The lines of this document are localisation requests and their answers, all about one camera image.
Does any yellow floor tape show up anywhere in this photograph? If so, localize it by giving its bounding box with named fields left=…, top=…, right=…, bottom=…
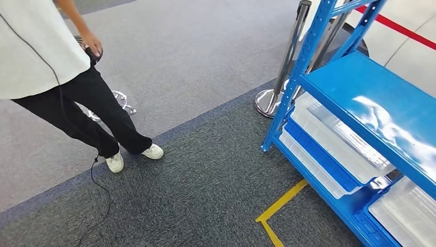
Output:
left=255, top=179, right=310, bottom=247

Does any person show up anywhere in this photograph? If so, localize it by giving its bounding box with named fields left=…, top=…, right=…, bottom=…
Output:
left=0, top=0, right=164, bottom=174

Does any chrome chair base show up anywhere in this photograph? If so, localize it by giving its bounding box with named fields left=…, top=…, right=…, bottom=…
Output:
left=85, top=90, right=137, bottom=122

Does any chrome base stanchion pole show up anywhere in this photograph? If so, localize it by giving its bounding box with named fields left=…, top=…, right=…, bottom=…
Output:
left=255, top=0, right=312, bottom=119

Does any black handheld controller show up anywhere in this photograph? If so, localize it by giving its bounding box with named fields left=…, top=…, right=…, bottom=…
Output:
left=85, top=47, right=103, bottom=66

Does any person's hand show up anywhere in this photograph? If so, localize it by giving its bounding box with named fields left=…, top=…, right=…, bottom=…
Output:
left=80, top=31, right=103, bottom=59

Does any white car red stripe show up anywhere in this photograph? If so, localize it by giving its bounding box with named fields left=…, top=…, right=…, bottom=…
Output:
left=299, top=0, right=436, bottom=99

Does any blue metal shelf rack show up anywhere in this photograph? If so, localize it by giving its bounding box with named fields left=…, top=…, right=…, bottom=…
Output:
left=260, top=0, right=436, bottom=247

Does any blue plastic bin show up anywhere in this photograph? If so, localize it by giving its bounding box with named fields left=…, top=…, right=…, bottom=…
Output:
left=352, top=190, right=404, bottom=247
left=283, top=118, right=364, bottom=193

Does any person's foot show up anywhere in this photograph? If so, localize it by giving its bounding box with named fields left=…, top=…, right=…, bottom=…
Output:
left=105, top=151, right=124, bottom=174
left=141, top=143, right=164, bottom=160

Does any black controller cable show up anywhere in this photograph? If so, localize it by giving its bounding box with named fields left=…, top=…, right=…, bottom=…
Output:
left=0, top=12, right=113, bottom=247

